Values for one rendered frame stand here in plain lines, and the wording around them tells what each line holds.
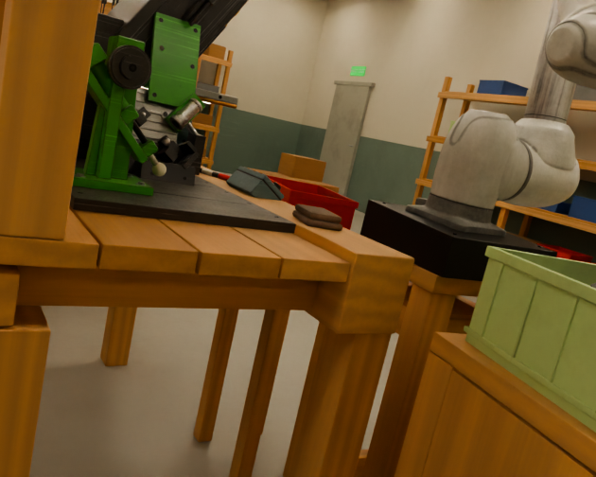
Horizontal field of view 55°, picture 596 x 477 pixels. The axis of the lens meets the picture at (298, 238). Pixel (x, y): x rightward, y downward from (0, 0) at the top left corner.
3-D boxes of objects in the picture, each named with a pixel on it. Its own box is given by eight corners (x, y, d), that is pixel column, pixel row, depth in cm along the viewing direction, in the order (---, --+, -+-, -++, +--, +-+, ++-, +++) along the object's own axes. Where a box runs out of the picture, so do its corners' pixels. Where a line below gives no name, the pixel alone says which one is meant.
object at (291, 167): (301, 205, 881) (311, 158, 868) (334, 218, 821) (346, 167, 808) (236, 197, 806) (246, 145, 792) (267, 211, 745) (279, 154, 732)
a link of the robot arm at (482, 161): (415, 187, 141) (440, 98, 136) (470, 199, 149) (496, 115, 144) (458, 203, 127) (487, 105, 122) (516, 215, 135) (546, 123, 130)
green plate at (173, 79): (181, 116, 145) (188, 35, 146) (194, 111, 138) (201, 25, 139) (137, 106, 139) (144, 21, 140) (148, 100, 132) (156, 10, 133)
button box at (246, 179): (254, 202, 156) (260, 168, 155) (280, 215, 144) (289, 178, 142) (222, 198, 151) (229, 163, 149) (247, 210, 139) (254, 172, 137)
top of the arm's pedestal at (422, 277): (446, 262, 162) (449, 248, 162) (534, 302, 135) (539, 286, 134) (353, 251, 147) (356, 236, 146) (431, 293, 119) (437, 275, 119)
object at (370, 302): (152, 184, 229) (159, 147, 226) (396, 334, 107) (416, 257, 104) (117, 178, 221) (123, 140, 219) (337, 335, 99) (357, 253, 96)
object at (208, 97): (214, 104, 172) (216, 94, 171) (236, 109, 159) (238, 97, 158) (78, 73, 150) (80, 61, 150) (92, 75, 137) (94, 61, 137)
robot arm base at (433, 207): (439, 212, 154) (445, 191, 153) (507, 237, 137) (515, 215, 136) (392, 205, 143) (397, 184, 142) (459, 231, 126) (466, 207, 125)
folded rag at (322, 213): (290, 216, 122) (293, 202, 121) (324, 221, 125) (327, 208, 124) (306, 225, 113) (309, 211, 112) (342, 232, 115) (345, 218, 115)
